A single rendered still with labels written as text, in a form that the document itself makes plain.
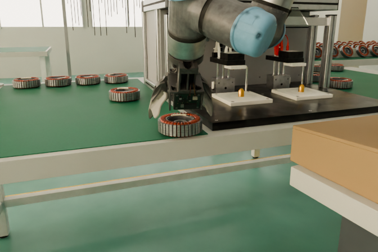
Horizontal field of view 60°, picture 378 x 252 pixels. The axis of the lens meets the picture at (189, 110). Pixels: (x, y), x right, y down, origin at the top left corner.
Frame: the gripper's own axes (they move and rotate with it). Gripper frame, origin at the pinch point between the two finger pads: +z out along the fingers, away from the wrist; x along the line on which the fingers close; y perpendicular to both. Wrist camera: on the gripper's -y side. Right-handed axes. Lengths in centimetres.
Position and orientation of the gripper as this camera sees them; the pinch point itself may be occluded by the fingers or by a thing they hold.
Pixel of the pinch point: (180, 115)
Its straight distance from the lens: 80.8
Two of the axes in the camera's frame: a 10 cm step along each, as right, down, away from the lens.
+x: 9.9, -0.4, 1.3
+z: -0.7, 7.2, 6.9
